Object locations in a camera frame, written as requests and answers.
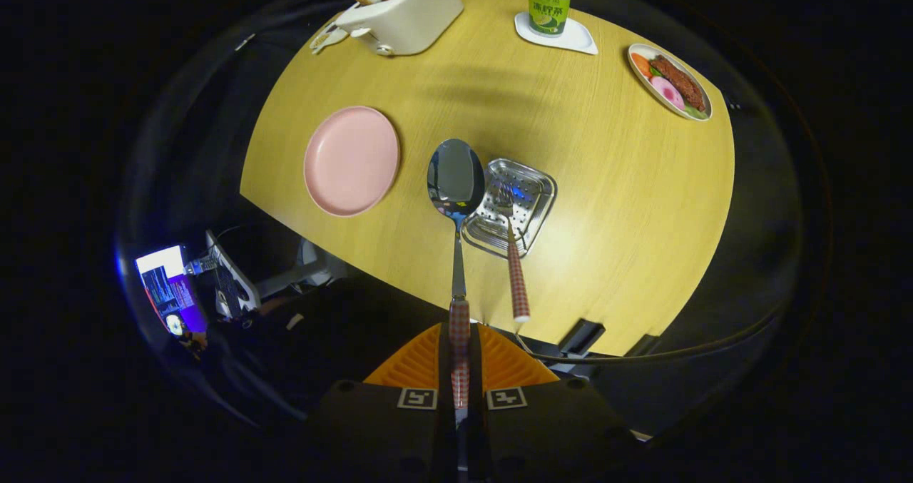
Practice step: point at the white divided snack dish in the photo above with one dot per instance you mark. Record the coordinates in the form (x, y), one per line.
(324, 41)

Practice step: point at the white coaster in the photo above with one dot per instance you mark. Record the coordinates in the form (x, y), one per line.
(578, 41)

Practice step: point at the brown meat slice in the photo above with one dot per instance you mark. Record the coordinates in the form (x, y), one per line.
(681, 83)

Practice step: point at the black table clamp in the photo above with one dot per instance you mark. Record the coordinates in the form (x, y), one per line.
(643, 345)
(581, 337)

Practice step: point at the pink round food piece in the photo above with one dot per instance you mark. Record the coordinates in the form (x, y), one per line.
(667, 92)

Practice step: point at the white food plate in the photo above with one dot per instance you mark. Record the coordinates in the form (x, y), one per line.
(646, 82)

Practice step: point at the white plastic frame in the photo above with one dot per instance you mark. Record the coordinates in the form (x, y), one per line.
(310, 269)

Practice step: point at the orange carrot slice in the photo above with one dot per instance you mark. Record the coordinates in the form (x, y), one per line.
(640, 64)

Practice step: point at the perforated metal tray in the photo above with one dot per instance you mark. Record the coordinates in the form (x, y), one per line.
(535, 190)

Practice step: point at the white toaster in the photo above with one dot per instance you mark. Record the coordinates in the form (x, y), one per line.
(421, 19)

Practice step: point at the green tea bottle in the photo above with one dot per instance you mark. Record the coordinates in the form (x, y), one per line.
(548, 12)

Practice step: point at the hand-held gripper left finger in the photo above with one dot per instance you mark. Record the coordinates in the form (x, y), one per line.
(444, 369)

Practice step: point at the pink plate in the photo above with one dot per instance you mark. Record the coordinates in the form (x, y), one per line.
(349, 162)

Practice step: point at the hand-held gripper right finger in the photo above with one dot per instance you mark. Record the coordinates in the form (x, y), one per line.
(475, 369)

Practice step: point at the white clip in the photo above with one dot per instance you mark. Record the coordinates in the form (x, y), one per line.
(245, 41)

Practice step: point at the open laptop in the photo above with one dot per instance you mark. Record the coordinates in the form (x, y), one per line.
(160, 262)

